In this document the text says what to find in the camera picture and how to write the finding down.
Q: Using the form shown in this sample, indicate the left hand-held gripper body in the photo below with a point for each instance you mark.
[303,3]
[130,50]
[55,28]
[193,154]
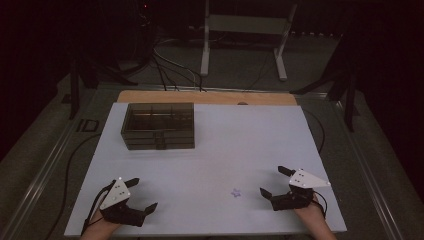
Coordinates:
[115,196]

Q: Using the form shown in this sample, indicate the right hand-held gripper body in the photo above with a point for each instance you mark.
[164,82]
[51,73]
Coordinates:
[291,200]

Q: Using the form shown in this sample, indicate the smoky transparent drawer box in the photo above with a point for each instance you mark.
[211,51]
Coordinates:
[156,120]

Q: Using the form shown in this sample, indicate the person's right hand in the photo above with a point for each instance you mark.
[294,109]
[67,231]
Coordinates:
[308,213]

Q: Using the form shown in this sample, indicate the person's left hand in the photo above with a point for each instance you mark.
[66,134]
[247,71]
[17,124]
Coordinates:
[100,222]

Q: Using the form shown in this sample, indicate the white board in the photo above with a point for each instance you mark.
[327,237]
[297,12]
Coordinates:
[213,160]

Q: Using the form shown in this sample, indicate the black stand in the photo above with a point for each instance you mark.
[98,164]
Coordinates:
[74,96]
[350,106]

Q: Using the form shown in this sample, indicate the wooden table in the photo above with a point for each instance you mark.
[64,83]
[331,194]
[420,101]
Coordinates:
[200,97]

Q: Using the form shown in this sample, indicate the power strip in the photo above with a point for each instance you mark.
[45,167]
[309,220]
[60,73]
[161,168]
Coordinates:
[310,34]

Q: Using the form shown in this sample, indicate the white metal stand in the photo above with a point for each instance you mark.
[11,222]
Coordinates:
[246,24]

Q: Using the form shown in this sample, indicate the black floor bracket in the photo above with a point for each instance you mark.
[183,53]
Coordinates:
[88,120]

